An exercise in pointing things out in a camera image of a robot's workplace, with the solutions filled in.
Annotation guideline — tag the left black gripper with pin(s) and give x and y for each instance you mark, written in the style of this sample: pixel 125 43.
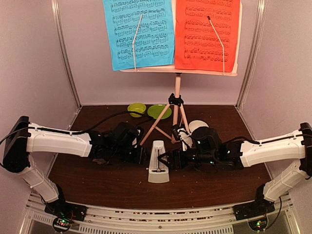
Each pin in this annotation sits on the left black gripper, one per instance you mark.
pixel 139 158

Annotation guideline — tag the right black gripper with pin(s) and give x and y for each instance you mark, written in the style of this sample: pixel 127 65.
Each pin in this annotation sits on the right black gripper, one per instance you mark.
pixel 172 155

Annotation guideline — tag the white metronome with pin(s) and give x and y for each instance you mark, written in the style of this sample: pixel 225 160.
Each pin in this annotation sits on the white metronome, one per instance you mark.
pixel 158 172

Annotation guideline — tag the pink music stand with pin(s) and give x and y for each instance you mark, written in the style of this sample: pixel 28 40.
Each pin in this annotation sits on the pink music stand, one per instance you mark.
pixel 179 116

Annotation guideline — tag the blue sheet music paper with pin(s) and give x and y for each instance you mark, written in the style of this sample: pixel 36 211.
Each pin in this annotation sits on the blue sheet music paper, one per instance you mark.
pixel 140 32

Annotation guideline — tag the red sheet music paper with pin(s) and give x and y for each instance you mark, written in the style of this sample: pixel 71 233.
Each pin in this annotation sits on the red sheet music paper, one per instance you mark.
pixel 207 35

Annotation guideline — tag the clear metronome front cover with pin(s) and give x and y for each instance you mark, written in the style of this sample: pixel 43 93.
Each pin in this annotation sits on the clear metronome front cover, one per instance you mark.
pixel 100 161

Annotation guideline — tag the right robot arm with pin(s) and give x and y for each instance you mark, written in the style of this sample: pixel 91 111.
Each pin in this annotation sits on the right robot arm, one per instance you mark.
pixel 202 145

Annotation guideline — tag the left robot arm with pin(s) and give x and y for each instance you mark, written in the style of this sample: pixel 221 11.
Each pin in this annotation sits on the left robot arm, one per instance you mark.
pixel 124 143

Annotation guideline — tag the white and blue bowl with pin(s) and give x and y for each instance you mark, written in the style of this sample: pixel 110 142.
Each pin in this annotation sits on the white and blue bowl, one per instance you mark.
pixel 193 125

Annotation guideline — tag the green plate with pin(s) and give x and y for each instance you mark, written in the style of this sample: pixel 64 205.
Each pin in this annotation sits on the green plate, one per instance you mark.
pixel 155 111

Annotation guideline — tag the lime green bowl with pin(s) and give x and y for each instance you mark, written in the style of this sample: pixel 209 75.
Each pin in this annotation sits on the lime green bowl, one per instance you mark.
pixel 136 107

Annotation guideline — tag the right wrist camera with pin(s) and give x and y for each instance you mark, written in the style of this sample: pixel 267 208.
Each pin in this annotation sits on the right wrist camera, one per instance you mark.
pixel 180 134

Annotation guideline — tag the front aluminium rail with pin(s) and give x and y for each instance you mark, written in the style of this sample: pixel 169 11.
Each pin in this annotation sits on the front aluminium rail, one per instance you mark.
pixel 206 220

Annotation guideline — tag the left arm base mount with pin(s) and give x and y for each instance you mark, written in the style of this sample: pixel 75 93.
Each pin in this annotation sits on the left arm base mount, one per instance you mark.
pixel 66 217

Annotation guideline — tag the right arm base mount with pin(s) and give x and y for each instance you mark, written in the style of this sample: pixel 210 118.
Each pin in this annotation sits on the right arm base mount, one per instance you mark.
pixel 256 213

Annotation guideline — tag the right aluminium frame post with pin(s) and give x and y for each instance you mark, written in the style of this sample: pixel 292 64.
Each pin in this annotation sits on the right aluminium frame post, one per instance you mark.
pixel 255 46

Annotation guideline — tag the aluminium frame post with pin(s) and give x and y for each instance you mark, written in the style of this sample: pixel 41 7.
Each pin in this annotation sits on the aluminium frame post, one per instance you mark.
pixel 64 54
pixel 255 46

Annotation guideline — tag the left aluminium frame post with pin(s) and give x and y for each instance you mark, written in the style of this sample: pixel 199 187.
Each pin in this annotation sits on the left aluminium frame post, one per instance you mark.
pixel 64 54

